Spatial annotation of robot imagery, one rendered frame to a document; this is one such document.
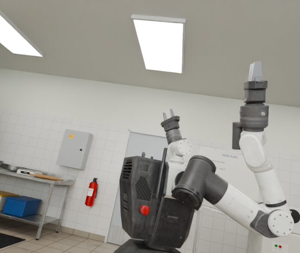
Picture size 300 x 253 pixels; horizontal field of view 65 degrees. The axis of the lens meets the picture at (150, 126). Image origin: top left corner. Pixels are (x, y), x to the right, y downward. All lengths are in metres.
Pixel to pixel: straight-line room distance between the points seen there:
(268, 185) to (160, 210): 0.37
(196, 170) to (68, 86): 4.79
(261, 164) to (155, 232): 0.43
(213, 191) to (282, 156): 4.08
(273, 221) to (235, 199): 0.12
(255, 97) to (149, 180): 0.46
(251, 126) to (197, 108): 3.89
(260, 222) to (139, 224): 0.39
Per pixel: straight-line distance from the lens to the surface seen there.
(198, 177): 0.77
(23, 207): 4.56
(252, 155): 0.83
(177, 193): 0.77
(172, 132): 1.35
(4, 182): 5.59
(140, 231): 0.91
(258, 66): 0.84
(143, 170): 0.88
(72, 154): 4.69
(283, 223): 0.87
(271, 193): 0.88
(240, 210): 0.83
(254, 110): 0.82
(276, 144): 4.84
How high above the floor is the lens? 1.15
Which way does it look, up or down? 13 degrees up
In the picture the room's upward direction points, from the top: 11 degrees clockwise
